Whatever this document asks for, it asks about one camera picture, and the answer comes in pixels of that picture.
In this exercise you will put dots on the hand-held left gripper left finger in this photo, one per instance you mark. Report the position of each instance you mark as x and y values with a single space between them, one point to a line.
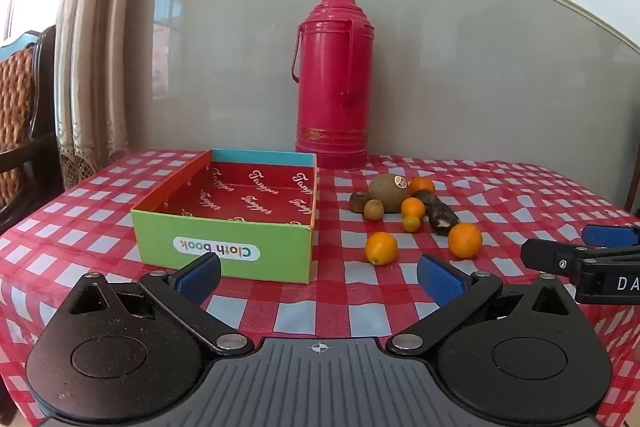
200 278

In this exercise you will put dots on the large brown kiwi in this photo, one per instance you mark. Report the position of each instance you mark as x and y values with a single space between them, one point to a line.
389 188

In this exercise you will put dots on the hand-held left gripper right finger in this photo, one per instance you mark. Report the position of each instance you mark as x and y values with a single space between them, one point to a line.
440 281

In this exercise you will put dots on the beige lace curtain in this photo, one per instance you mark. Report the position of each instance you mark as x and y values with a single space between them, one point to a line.
95 57

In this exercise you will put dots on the small brown kiwi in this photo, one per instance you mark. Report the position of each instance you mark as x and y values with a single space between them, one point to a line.
373 210

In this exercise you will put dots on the red checked tablecloth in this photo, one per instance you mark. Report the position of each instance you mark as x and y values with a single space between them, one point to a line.
310 307

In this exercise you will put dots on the orange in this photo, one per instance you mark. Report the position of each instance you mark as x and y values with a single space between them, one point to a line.
465 240
380 248
423 184
412 207

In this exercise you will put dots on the colourful cardboard box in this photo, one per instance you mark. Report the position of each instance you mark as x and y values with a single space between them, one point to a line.
225 242

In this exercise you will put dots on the dark wooden woven chair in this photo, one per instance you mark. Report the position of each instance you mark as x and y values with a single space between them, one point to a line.
20 107

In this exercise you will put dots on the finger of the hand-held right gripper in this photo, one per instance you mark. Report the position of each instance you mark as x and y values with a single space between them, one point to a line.
545 256
607 235

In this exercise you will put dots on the red thermos flask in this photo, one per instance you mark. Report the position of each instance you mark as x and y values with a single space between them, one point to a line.
334 82

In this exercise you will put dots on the small kumquat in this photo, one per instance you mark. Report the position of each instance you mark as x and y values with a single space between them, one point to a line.
411 223

